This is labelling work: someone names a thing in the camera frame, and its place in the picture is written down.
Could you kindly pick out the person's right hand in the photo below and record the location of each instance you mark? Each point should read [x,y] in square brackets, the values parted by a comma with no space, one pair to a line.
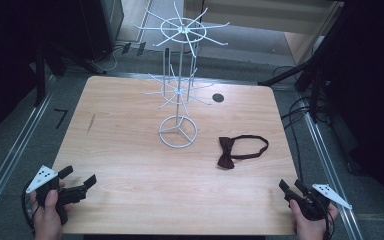
[310,230]

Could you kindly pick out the metal floor rail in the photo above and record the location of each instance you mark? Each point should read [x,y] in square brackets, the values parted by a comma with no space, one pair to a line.
[10,156]
[330,173]

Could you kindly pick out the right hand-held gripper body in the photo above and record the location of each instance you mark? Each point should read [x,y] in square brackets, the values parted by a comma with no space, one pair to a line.
[313,203]

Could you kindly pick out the dark cabinet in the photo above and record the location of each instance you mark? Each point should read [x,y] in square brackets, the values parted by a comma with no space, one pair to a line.
[103,26]

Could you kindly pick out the black round table grommet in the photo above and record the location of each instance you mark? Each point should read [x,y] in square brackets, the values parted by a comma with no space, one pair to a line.
[218,98]

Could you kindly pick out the dark red bow tie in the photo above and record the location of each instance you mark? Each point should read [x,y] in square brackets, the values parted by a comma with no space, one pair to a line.
[226,154]

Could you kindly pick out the person's left hand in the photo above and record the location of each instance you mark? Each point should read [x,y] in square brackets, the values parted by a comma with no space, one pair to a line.
[48,220]

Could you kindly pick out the black tripod stand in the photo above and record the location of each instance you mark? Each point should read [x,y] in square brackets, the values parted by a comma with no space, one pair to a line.
[40,73]
[313,66]

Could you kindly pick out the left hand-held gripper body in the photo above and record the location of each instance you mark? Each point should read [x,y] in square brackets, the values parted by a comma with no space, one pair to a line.
[70,195]

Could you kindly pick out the small black block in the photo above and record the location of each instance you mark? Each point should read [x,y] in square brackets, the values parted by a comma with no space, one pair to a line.
[126,48]

